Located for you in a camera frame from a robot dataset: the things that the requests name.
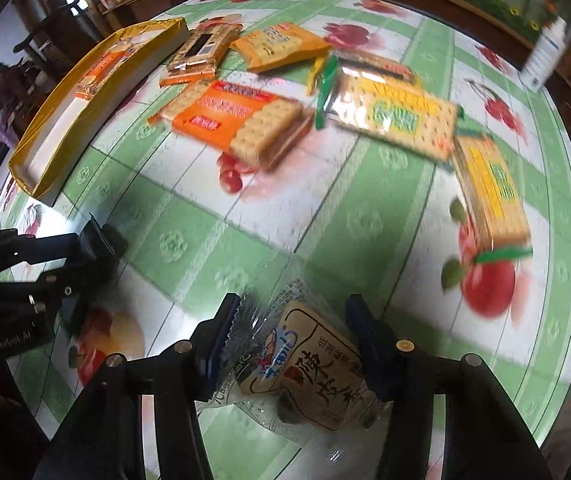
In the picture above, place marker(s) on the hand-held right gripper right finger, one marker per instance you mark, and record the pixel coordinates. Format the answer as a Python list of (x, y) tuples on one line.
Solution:
[(365, 330)]

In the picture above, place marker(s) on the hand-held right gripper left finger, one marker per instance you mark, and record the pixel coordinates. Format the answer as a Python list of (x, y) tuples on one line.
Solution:
[(223, 340)]

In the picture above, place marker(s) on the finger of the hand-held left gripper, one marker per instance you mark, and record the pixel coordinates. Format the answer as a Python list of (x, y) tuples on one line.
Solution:
[(98, 245), (73, 305)]

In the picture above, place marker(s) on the clear plum snack packet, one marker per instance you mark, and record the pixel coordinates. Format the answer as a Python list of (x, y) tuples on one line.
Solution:
[(305, 355)]

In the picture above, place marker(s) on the yellow cardboard box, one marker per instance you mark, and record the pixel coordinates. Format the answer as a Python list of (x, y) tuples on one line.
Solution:
[(65, 125)]

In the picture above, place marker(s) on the large orange cracker packet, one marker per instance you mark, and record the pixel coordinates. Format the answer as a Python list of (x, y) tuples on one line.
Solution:
[(225, 115)]

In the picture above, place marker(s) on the yellow green cracker packet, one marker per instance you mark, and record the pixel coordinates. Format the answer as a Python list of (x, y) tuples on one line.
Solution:
[(490, 195), (395, 110)]

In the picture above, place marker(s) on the slim orange cracker packet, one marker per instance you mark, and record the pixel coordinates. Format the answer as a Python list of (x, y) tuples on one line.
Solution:
[(180, 79)]

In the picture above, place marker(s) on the brown cracker packet dark label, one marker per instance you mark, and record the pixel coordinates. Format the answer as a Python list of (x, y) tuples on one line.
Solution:
[(200, 47)]

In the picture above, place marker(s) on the clear brown cracker packet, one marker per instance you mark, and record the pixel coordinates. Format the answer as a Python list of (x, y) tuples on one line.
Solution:
[(375, 65)]

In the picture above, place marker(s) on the orange square biscuit packet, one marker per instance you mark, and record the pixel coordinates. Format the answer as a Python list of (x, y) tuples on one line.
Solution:
[(278, 45)]

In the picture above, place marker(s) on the green checked fruit tablecloth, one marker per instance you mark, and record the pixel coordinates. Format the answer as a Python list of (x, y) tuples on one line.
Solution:
[(265, 220)]

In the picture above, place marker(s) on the small orange cracker packet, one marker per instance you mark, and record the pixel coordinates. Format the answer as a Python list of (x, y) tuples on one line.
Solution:
[(103, 72)]

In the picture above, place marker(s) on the dark wooden chair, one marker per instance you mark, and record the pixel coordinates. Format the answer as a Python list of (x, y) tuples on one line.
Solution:
[(50, 35)]

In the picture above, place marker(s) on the white plastic bottle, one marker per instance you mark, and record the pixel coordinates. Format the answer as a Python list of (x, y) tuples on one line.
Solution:
[(545, 55)]

